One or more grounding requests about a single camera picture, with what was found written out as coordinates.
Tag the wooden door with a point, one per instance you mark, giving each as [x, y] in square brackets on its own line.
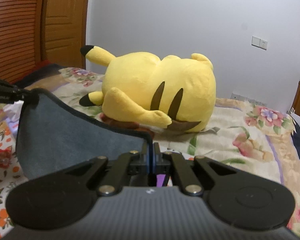
[64, 31]

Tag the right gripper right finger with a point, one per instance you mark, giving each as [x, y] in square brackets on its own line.
[175, 166]

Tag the orange print white cloth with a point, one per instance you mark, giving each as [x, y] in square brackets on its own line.
[9, 178]

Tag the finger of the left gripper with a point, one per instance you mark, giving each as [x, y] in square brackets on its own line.
[28, 95]

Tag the purple grey microfibre towel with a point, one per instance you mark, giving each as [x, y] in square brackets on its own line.
[57, 148]

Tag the white wall socket strip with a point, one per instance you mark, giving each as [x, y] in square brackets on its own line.
[244, 98]

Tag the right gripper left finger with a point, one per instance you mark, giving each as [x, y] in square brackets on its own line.
[120, 165]

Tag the dark blue blanket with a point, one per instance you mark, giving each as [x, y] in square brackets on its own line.
[39, 74]

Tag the wooden slatted headboard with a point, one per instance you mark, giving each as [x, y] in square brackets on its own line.
[20, 38]

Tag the yellow Pikachu plush toy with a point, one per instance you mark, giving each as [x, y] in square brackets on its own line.
[169, 93]

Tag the red candy wrapper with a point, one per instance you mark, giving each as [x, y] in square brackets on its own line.
[5, 157]

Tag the pink tissue box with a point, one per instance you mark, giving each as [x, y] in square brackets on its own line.
[13, 112]

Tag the white wall switch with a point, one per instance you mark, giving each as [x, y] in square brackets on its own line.
[259, 43]

